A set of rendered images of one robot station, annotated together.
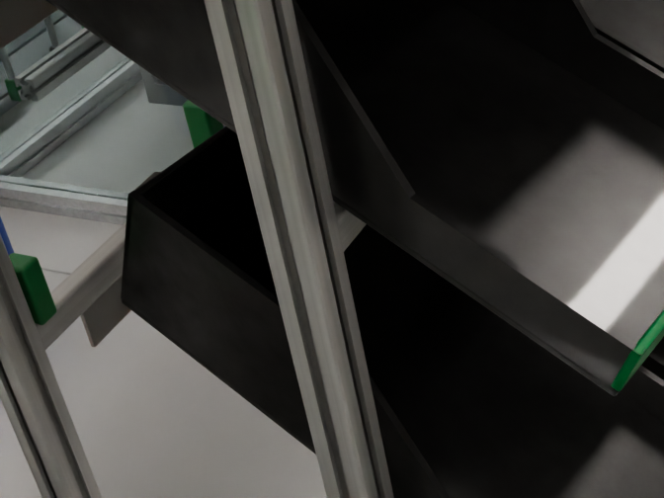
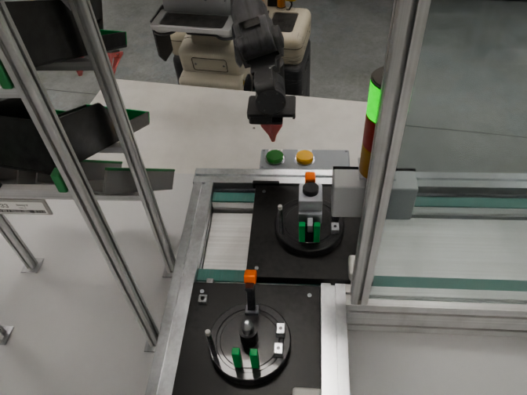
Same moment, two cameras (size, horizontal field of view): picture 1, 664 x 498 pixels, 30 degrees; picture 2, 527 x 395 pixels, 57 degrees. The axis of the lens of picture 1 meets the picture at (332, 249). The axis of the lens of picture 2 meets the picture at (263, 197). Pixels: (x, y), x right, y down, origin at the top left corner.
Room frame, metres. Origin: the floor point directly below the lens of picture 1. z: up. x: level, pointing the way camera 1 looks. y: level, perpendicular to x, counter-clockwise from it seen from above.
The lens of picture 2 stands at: (0.45, 0.65, 1.76)
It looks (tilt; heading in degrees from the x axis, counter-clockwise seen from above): 48 degrees down; 243
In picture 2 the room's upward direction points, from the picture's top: 5 degrees counter-clockwise
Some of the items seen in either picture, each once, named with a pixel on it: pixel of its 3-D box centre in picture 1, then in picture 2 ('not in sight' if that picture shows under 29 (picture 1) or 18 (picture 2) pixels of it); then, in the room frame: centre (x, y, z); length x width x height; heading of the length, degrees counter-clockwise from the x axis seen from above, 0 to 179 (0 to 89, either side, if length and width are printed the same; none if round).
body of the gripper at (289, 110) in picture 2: not in sight; (270, 97); (0.04, -0.08, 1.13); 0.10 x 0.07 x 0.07; 146
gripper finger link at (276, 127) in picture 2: not in sight; (267, 124); (0.05, -0.09, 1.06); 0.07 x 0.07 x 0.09; 56
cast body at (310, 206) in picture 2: not in sight; (310, 203); (0.10, 0.16, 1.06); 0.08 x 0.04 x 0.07; 56
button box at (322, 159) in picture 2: not in sight; (304, 168); (-0.02, -0.04, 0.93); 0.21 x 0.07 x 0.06; 145
